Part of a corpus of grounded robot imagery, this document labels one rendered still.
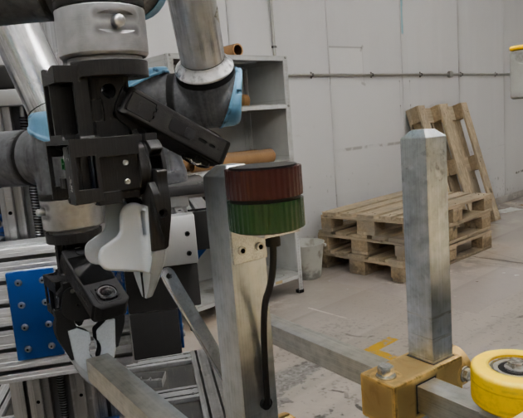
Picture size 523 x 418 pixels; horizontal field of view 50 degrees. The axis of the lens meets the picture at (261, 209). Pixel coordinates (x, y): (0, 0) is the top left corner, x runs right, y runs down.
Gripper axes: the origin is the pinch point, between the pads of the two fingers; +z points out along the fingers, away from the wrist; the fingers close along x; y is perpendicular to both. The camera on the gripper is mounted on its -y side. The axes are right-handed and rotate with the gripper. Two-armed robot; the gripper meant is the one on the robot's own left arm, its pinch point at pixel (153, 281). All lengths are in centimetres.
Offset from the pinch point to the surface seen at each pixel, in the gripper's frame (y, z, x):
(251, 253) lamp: -4.8, -3.3, 9.9
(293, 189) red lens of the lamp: -5.3, -8.9, 15.5
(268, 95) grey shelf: -204, -31, -258
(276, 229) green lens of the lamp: -3.5, -6.1, 15.4
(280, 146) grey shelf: -205, 2, -251
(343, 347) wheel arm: -25.8, 15.2, -2.6
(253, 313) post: -4.7, 2.1, 9.6
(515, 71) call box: -52, -18, 5
